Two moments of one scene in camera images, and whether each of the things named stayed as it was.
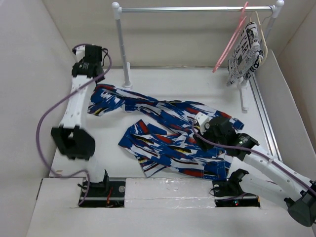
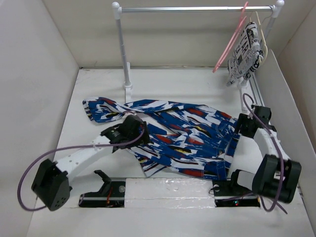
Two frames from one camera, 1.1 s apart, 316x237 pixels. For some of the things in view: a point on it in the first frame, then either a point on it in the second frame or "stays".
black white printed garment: [247, 57] stays
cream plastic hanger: [265, 57] stays
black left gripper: [102, 79] -> [143, 140]
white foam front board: [169, 192] stays
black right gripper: [202, 145] -> [242, 118]
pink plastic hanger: [231, 37] stays
